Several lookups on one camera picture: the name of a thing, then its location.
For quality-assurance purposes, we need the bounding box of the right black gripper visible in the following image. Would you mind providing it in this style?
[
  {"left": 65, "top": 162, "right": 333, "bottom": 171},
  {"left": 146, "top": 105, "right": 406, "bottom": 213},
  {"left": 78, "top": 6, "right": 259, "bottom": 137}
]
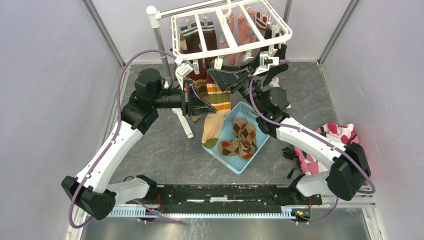
[{"left": 207, "top": 61, "right": 266, "bottom": 115}]

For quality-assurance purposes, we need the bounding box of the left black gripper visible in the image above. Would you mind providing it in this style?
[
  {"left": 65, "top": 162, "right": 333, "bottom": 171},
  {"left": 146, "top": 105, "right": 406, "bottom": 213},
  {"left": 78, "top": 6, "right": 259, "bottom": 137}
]
[{"left": 151, "top": 80, "right": 217, "bottom": 118}]

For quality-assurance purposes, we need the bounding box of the argyle beige sock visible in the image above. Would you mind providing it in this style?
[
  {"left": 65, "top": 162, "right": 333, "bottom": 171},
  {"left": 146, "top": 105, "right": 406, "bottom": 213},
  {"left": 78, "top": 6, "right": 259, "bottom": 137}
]
[
  {"left": 232, "top": 117, "right": 258, "bottom": 160},
  {"left": 218, "top": 138, "right": 244, "bottom": 157}
]

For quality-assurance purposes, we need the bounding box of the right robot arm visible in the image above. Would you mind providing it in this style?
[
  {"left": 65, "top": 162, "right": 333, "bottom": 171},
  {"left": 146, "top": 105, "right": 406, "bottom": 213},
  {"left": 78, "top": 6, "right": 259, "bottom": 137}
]
[{"left": 208, "top": 69, "right": 376, "bottom": 204}]

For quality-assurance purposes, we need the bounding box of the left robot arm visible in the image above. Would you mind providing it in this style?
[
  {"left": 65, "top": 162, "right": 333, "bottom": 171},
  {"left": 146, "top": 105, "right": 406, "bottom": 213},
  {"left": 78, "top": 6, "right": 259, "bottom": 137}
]
[{"left": 61, "top": 68, "right": 217, "bottom": 220}]

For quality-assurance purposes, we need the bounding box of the salmon pink sock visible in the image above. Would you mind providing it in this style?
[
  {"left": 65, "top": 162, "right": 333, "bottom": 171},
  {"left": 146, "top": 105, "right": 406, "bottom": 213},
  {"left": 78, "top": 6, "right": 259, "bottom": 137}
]
[
  {"left": 235, "top": 14, "right": 256, "bottom": 66},
  {"left": 219, "top": 14, "right": 237, "bottom": 67}
]

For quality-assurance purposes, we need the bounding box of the white sock drying rack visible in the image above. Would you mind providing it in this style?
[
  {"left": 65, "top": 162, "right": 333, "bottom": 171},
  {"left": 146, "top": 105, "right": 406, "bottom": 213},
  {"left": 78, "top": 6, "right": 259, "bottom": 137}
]
[{"left": 146, "top": 0, "right": 293, "bottom": 143}]

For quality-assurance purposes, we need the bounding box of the brown sock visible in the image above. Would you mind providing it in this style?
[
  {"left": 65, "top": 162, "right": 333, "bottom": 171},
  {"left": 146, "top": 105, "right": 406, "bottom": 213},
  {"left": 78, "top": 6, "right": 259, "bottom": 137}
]
[
  {"left": 201, "top": 21, "right": 218, "bottom": 51},
  {"left": 180, "top": 23, "right": 202, "bottom": 54}
]

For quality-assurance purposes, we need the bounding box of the black sock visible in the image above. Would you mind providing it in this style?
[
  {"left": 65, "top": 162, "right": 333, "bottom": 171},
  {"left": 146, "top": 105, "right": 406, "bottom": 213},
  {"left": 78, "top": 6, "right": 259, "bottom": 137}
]
[{"left": 263, "top": 43, "right": 290, "bottom": 87}]

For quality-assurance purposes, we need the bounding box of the grey sock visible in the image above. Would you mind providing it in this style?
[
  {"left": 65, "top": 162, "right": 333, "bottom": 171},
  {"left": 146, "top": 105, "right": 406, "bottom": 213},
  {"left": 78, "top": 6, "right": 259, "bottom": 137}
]
[{"left": 255, "top": 11, "right": 270, "bottom": 35}]

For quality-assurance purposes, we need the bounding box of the light blue plastic basket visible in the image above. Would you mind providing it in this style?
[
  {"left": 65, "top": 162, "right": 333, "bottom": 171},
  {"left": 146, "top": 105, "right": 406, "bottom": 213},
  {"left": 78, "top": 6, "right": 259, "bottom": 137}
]
[{"left": 204, "top": 102, "right": 270, "bottom": 176}]

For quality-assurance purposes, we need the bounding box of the pink camouflage cloth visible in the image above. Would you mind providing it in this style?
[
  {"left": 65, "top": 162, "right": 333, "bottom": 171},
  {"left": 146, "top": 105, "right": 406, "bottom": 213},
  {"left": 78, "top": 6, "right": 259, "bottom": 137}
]
[{"left": 293, "top": 121, "right": 361, "bottom": 176}]

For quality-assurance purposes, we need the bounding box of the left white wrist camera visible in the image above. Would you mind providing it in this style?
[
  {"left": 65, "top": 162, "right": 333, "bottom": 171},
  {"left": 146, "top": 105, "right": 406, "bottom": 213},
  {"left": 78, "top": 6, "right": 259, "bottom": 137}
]
[{"left": 174, "top": 57, "right": 194, "bottom": 89}]

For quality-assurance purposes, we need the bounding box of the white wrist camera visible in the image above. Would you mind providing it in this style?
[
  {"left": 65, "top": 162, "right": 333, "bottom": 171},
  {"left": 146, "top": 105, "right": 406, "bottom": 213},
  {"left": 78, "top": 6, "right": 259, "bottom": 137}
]
[
  {"left": 174, "top": 57, "right": 194, "bottom": 89},
  {"left": 252, "top": 51, "right": 280, "bottom": 76}
]

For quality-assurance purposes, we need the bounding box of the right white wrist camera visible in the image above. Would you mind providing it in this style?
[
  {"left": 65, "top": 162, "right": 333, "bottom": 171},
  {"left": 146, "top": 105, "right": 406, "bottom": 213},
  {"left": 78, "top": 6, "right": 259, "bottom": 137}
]
[{"left": 252, "top": 51, "right": 280, "bottom": 76}]

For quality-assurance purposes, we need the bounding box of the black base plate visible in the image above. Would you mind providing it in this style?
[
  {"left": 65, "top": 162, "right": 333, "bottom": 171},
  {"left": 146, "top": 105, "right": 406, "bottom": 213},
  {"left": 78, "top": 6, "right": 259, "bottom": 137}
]
[{"left": 140, "top": 184, "right": 323, "bottom": 214}]

